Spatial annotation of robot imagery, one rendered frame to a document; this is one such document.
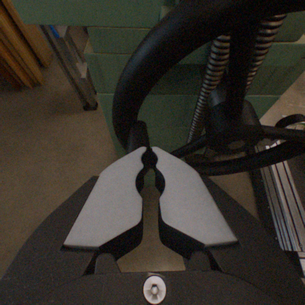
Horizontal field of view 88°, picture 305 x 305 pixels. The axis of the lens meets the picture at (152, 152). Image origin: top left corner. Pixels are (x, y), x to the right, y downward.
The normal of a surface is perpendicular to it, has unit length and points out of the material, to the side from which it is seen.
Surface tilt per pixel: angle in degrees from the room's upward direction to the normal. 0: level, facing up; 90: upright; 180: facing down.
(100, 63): 90
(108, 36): 90
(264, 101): 90
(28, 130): 0
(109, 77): 90
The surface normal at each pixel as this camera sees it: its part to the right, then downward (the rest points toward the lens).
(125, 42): 0.02, 0.87
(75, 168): 0.04, -0.49
